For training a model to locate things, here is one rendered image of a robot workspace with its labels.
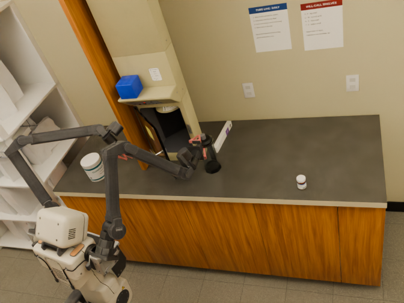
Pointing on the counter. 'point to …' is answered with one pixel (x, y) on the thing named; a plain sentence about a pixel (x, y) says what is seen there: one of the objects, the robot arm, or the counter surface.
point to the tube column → (130, 26)
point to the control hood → (156, 95)
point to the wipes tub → (93, 166)
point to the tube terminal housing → (188, 114)
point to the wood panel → (103, 69)
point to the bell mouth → (166, 109)
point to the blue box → (129, 86)
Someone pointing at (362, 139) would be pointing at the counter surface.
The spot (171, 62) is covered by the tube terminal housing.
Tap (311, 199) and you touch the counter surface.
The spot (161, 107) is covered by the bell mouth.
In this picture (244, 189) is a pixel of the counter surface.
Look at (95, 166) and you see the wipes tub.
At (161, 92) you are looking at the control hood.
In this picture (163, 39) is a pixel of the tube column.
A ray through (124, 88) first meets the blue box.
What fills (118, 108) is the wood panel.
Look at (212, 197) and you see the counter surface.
